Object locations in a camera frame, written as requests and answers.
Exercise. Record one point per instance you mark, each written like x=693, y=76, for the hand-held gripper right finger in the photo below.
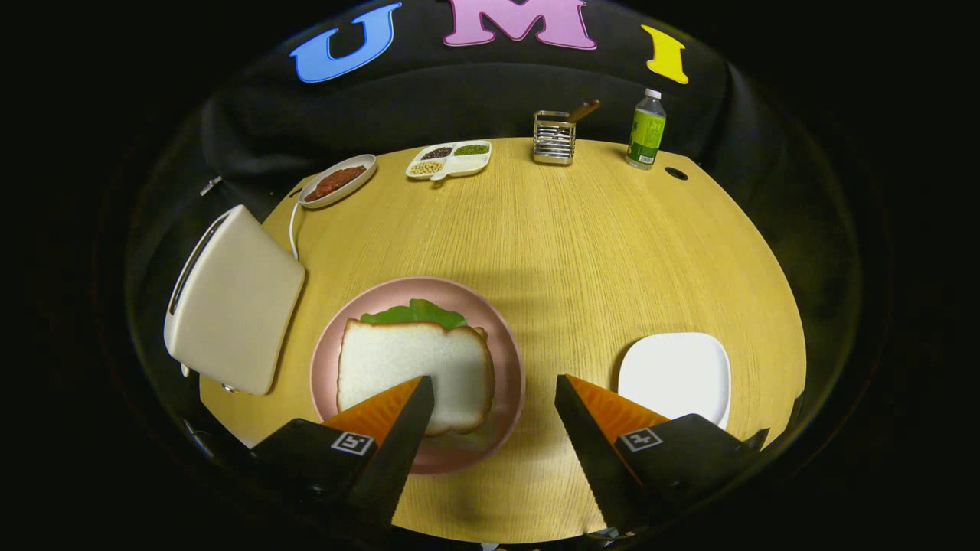
x=593, y=459

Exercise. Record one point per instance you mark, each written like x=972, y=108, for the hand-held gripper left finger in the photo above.
x=398, y=467

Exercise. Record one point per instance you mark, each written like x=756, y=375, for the white bread slice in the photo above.
x=413, y=360

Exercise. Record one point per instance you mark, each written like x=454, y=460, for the green lettuce leaf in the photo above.
x=417, y=312

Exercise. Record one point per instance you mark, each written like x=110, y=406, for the square white plate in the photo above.
x=674, y=375

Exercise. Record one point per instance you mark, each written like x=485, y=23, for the round pink plate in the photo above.
x=501, y=340

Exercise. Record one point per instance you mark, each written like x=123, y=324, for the white toaster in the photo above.
x=237, y=306

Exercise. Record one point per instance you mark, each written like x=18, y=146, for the brown meat slice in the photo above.
x=334, y=182

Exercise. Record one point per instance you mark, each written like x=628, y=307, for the small oval white plate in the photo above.
x=370, y=165

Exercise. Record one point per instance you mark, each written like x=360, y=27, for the divided white bean dish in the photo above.
x=467, y=164

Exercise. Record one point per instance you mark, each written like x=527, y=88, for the green label plastic bottle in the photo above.
x=645, y=134

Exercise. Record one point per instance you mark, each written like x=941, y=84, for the silver clip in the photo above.
x=209, y=186

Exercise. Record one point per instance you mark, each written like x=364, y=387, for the black backdrop cloth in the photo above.
x=459, y=99

